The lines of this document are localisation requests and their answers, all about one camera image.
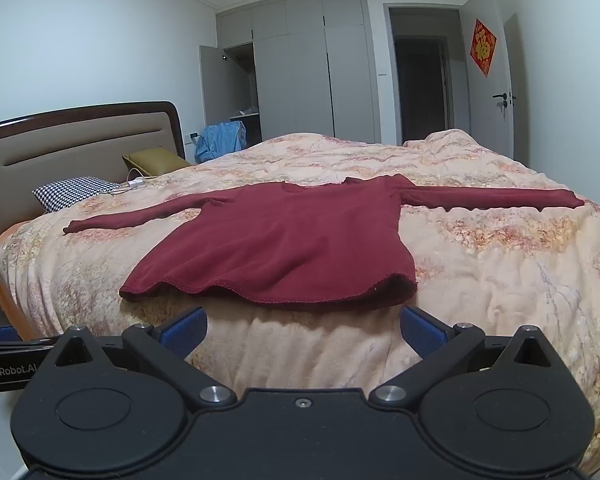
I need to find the red diamond door decoration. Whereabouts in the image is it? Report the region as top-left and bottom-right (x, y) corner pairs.
(470, 18), (498, 78)

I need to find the white room door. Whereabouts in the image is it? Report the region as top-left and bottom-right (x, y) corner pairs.
(460, 10), (514, 157)

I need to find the floral peach blanket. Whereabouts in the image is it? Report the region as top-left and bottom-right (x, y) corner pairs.
(0, 129), (600, 461)

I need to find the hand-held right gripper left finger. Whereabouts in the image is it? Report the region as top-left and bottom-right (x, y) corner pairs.
(44, 306), (239, 411)

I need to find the maroon long-sleeved sweater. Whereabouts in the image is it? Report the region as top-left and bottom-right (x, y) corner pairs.
(62, 173), (586, 309)

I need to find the olive green pillow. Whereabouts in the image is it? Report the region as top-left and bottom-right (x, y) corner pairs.
(122, 147), (192, 180)

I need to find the blue garment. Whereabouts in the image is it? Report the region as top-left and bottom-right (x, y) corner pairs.
(194, 121), (249, 164)

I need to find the houndstooth pillow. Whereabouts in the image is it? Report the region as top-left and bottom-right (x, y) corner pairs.
(32, 176), (124, 214)

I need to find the padded wooden bed headboard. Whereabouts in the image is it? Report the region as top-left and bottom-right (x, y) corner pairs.
(0, 101), (187, 252)

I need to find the grey built-in wardrobe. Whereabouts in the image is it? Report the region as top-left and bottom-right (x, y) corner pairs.
(198, 0), (384, 146)

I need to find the white charger with cable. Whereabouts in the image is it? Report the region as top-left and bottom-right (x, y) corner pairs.
(107, 167), (149, 196)

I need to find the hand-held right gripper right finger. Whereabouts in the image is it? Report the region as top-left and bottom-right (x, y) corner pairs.
(368, 306), (566, 410)

